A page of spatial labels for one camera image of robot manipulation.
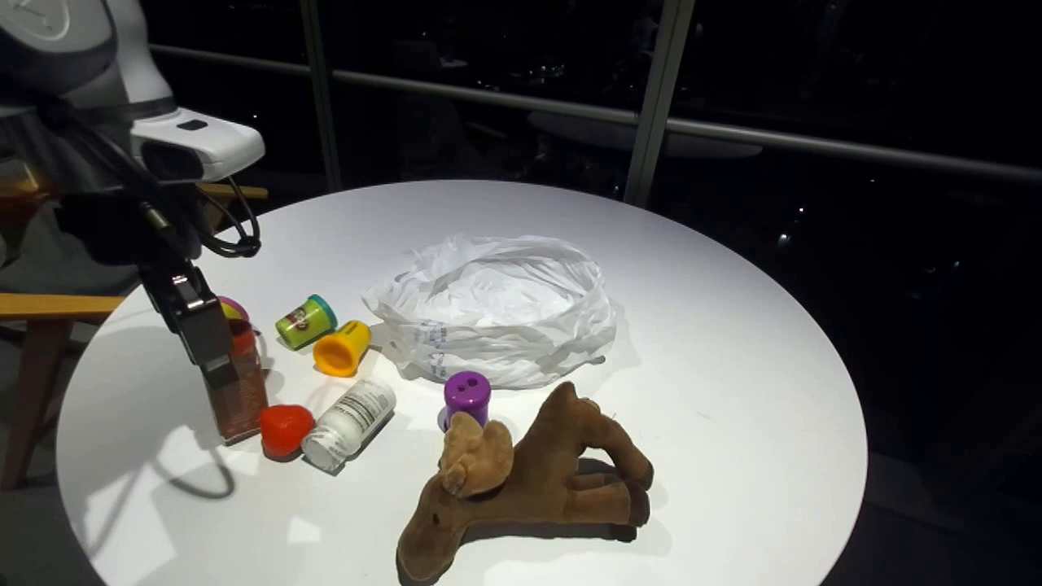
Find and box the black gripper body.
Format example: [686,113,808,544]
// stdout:
[57,182,207,302]

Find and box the spice jar with red lid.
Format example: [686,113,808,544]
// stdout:
[207,321,273,447]

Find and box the dough tub with green lid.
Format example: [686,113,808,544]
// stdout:
[273,292,343,351]

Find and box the red dough tub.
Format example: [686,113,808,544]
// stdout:
[256,399,320,465]

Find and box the yellow dough tub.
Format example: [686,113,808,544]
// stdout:
[309,316,373,380]

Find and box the white pill bottle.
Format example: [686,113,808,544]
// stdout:
[299,373,400,477]

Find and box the purple dough tub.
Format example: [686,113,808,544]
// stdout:
[437,367,494,433]

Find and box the brown plush toy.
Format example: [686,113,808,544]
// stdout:
[392,379,657,586]

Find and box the white plastic bag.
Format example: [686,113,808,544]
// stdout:
[362,232,621,392]

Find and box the wooden chair with grey cushion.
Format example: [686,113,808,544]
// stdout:
[0,156,273,493]

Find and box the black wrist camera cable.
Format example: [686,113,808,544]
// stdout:
[191,180,263,261]

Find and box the grey window frame post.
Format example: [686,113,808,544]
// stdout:
[621,0,697,208]

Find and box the grey window rail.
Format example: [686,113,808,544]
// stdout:
[149,41,1042,189]

